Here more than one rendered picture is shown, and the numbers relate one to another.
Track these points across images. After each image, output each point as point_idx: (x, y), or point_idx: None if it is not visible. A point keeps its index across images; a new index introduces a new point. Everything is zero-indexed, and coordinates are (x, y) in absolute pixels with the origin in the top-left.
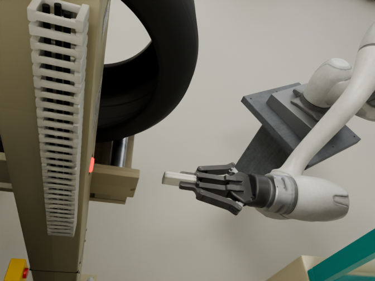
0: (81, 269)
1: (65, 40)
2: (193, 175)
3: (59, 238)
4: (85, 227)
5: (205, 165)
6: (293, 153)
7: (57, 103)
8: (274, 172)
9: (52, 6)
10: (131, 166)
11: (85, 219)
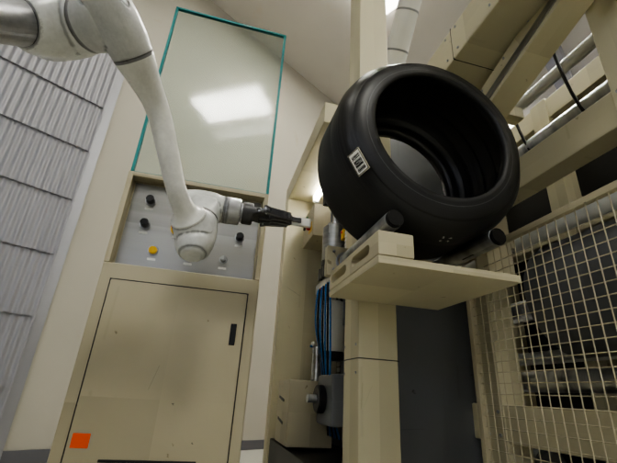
0: (353, 455)
1: None
2: (293, 216)
3: None
4: (353, 320)
5: (286, 211)
6: (187, 191)
7: None
8: (207, 212)
9: None
10: (338, 265)
11: (352, 300)
